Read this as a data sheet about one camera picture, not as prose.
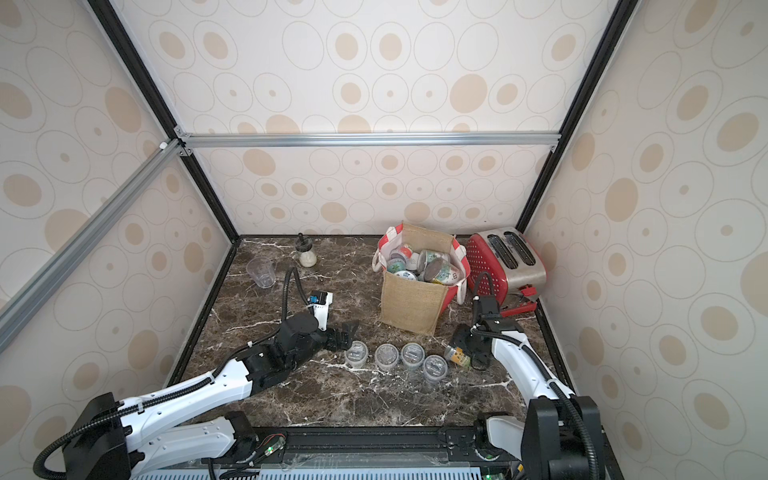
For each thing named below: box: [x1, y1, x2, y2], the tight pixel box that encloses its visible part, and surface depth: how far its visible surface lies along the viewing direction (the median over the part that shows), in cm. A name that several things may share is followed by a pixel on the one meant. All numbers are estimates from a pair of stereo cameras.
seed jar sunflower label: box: [423, 257, 464, 286], surface depth 85 cm
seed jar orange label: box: [344, 340, 369, 369], surface depth 85 cm
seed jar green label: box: [387, 253, 407, 274], surface depth 95 cm
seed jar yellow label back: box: [444, 345, 471, 367], surface depth 85 cm
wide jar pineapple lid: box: [394, 270, 417, 281], surface depth 87 cm
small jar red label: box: [400, 243, 413, 259], surface depth 99 cm
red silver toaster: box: [466, 227, 547, 317], surface depth 90 cm
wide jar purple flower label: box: [417, 250, 445, 272], surface depth 94 cm
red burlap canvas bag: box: [372, 223, 471, 337], surface depth 87 cm
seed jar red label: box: [400, 342, 425, 371], surface depth 85 cm
